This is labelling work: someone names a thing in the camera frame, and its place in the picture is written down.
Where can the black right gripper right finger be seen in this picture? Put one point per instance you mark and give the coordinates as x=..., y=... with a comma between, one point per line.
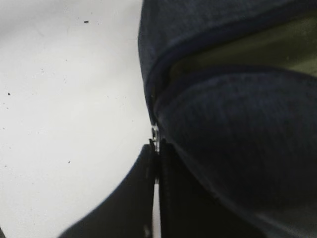
x=187, y=210

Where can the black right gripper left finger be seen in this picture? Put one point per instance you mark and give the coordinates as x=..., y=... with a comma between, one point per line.
x=128, y=210

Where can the navy insulated lunch bag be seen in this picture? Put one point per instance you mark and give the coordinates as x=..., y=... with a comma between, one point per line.
x=247, y=133

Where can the green lid glass container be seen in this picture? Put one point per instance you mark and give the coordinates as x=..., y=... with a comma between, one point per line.
x=291, y=45

